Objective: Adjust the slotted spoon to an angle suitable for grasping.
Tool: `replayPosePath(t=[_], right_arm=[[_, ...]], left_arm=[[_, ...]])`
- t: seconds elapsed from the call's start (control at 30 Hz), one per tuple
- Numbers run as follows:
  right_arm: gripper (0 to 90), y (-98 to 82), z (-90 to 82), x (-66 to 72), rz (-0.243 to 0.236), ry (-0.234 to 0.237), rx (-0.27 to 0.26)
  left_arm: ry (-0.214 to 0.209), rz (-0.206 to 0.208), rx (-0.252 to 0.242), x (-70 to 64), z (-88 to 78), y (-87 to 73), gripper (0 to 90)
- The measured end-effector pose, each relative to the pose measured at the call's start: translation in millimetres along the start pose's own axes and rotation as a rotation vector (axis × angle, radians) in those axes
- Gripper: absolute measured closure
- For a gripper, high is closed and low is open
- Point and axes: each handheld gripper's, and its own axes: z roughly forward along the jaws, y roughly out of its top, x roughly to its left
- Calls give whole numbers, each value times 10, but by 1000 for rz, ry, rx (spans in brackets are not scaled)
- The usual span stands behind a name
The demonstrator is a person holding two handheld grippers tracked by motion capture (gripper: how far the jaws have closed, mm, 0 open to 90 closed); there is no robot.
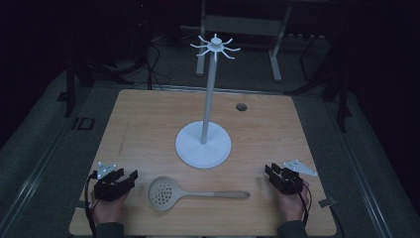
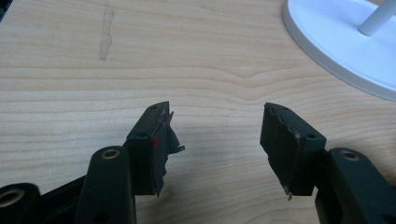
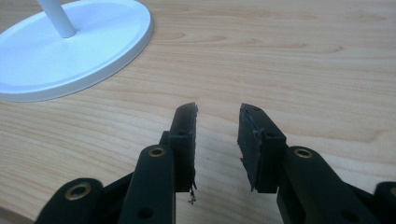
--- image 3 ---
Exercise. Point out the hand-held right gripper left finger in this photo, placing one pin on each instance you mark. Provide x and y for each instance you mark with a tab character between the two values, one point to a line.
183	146

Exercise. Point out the white round lamp stand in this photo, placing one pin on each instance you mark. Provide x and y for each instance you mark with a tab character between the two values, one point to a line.
62	56

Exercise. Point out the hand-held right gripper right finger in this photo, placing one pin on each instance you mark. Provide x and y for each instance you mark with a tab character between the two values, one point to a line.
261	155

